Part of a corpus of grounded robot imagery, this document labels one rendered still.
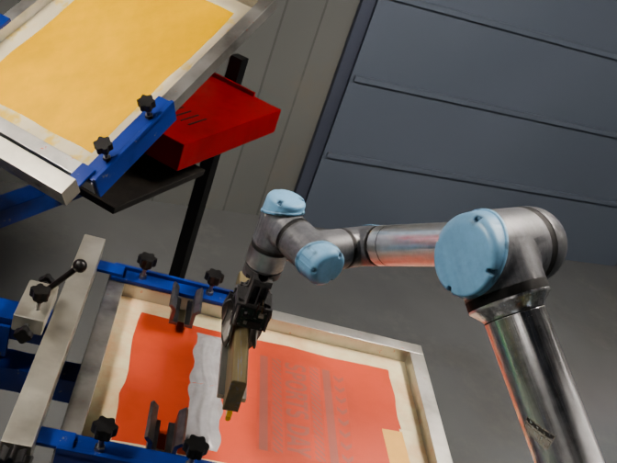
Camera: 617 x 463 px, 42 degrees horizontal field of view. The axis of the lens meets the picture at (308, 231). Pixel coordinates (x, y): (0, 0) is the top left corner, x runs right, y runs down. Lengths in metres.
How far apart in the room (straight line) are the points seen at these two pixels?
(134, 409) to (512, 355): 0.82
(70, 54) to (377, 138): 2.49
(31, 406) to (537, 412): 0.85
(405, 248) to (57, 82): 1.19
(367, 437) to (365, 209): 3.02
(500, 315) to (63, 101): 1.42
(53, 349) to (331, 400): 0.62
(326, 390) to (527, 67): 3.18
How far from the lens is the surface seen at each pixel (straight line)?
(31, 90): 2.25
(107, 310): 1.82
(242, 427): 1.68
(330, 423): 1.77
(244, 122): 2.67
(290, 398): 1.79
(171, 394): 1.70
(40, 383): 1.54
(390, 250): 1.41
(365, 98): 4.35
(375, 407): 1.87
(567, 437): 1.11
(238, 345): 1.57
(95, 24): 2.39
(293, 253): 1.41
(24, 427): 1.45
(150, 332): 1.84
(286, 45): 4.15
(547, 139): 5.03
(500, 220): 1.11
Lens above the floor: 2.06
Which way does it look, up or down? 27 degrees down
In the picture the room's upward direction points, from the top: 20 degrees clockwise
